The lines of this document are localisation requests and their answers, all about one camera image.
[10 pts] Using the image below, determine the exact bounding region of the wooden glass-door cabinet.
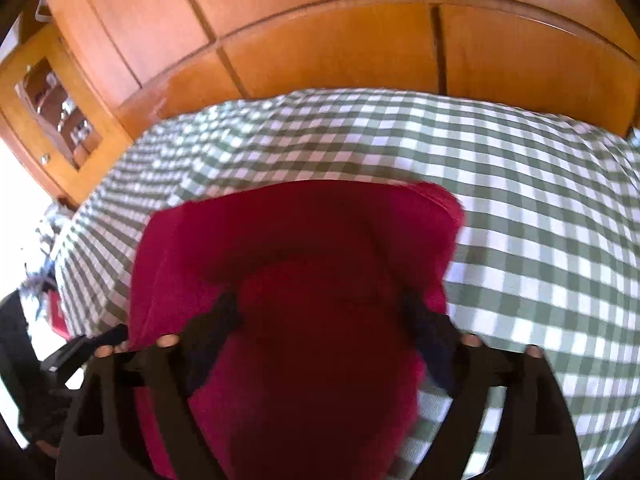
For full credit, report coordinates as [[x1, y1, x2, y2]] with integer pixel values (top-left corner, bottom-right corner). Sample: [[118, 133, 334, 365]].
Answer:
[[0, 22, 137, 212]]

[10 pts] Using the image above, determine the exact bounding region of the dark red garment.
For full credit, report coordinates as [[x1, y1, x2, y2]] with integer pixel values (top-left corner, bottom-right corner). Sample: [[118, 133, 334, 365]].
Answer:
[[127, 180, 468, 480]]

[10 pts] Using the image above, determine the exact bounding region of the blurred clutter pile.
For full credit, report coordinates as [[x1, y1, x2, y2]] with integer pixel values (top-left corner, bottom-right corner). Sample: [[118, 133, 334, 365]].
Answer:
[[17, 200, 78, 338]]

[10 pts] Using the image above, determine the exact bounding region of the wooden wardrobe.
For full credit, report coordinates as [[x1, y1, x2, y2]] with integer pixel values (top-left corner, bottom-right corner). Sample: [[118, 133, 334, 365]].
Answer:
[[42, 0, 640, 142]]

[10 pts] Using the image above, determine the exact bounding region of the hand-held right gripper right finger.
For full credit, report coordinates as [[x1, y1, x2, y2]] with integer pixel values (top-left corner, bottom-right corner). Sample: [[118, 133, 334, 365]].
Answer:
[[401, 290, 587, 480]]

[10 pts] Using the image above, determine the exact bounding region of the green white checkered bedsheet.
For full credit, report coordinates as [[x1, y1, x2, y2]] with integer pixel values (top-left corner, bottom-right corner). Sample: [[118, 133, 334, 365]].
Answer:
[[52, 87, 640, 480]]

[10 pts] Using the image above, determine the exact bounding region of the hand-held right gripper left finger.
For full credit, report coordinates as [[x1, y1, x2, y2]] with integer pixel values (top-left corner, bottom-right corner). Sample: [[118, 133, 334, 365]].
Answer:
[[55, 290, 242, 480]]

